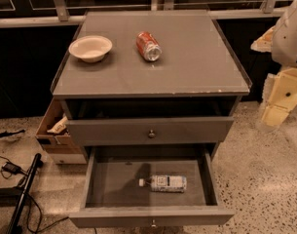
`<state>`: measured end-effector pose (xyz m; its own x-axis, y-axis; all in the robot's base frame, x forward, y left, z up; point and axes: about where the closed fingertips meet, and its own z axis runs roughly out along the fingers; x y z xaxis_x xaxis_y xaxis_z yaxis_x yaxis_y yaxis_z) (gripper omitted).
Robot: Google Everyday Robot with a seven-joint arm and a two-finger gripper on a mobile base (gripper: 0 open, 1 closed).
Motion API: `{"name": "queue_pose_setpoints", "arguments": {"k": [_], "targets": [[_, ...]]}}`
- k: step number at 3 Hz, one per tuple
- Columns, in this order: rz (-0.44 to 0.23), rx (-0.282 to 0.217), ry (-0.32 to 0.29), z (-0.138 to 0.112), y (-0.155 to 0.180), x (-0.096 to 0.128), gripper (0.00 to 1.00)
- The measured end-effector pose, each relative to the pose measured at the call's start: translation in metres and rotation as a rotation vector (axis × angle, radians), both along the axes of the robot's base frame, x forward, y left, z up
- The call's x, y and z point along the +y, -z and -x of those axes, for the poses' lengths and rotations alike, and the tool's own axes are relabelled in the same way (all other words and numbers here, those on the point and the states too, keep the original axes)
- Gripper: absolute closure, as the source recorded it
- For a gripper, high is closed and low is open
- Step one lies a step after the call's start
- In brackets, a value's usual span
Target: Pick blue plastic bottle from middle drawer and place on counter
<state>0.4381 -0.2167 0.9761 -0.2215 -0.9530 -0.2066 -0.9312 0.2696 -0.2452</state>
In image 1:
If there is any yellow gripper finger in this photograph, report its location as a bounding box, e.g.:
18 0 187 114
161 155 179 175
261 68 297 127
250 27 274 53

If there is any blue plastic water bottle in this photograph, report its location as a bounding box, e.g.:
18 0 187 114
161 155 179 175
138 175 187 193

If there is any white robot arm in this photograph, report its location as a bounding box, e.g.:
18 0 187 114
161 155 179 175
250 0 297 127

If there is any grey top drawer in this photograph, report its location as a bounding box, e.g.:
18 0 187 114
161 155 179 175
66 117 234 146

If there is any grey drawer cabinet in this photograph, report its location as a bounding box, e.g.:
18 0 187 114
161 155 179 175
50 10 253 161

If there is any grey open middle drawer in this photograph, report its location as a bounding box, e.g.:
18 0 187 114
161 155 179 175
70 144 234 228

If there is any red soda can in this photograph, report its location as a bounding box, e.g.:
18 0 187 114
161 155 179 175
136 31 162 61

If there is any white paper bowl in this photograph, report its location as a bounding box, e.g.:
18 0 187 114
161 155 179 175
68 35 112 63

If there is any crumpled paper bag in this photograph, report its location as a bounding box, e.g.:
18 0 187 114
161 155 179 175
48 116 67 135

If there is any brown cardboard box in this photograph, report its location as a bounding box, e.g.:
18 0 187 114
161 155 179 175
36 99 87 164

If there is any black power adapter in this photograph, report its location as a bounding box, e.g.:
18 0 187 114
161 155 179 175
2 163 21 175

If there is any black pole stand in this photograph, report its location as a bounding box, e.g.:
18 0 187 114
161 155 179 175
6 153 42 234

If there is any black floor cable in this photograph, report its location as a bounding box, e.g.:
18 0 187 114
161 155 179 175
0 151 69 234

